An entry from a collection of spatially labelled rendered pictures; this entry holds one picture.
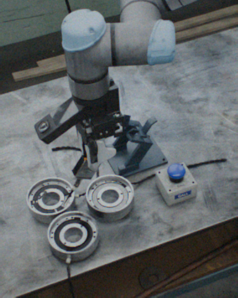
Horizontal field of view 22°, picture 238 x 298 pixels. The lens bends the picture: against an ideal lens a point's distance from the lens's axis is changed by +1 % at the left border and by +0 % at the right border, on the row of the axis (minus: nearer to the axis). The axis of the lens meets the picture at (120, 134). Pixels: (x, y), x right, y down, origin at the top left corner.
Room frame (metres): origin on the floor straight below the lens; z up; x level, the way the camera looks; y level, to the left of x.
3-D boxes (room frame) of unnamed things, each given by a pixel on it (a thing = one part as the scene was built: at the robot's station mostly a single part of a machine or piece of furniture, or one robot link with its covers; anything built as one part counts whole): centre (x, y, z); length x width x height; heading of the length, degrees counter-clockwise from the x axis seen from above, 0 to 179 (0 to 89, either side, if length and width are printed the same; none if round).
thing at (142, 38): (0.88, -0.05, 1.23); 0.11 x 0.11 x 0.08; 88
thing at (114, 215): (0.85, 0.03, 0.82); 0.10 x 0.10 x 0.04
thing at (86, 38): (0.86, 0.05, 1.23); 0.09 x 0.08 x 0.11; 88
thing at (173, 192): (0.87, -0.12, 0.82); 0.08 x 0.07 x 0.05; 109
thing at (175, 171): (0.87, -0.12, 0.85); 0.04 x 0.04 x 0.05
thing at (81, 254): (0.75, 0.11, 0.82); 0.10 x 0.10 x 0.04
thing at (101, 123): (0.86, 0.04, 1.07); 0.09 x 0.08 x 0.12; 110
